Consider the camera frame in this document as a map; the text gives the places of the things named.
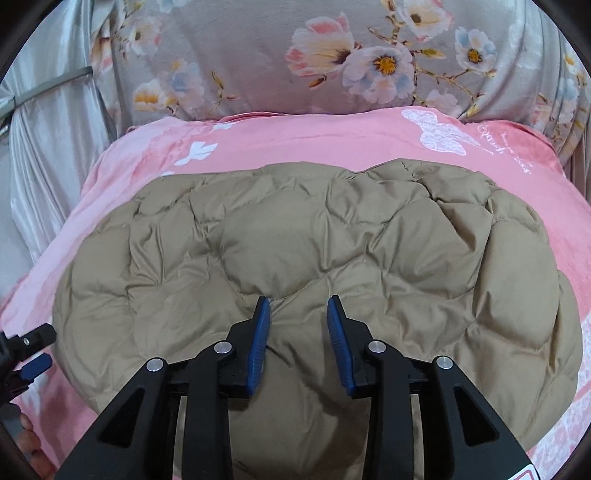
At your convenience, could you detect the silver satin curtain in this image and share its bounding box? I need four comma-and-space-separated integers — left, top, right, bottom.
0, 0, 116, 296

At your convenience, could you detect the pink printed blanket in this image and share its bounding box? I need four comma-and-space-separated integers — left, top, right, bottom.
0, 105, 591, 480

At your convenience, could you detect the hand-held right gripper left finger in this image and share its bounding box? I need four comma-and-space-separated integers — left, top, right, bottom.
60, 296, 271, 480

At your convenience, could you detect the khaki quilted jacket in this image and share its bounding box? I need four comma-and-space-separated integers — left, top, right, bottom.
52, 158, 583, 480

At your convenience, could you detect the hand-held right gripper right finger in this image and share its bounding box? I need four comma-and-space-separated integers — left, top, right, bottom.
326, 295, 528, 480

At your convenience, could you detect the grey curtain band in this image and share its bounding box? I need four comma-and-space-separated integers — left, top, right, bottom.
0, 66, 95, 121

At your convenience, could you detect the person's left hand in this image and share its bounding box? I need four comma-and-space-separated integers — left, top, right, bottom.
16, 412, 57, 468

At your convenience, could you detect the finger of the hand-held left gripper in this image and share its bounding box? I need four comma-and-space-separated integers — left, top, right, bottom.
18, 353, 53, 383
13, 322, 57, 357

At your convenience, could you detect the grey floral cloth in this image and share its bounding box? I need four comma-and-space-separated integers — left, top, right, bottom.
90, 0, 591, 158

